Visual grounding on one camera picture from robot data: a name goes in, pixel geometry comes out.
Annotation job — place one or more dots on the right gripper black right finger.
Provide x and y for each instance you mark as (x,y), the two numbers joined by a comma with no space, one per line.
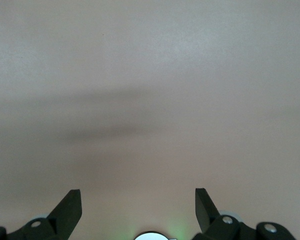
(205,212)

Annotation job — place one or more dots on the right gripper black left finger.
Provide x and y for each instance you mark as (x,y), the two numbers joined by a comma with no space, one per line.
(67,212)

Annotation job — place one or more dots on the large table cover mat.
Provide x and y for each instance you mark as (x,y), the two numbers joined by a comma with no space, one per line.
(150,62)

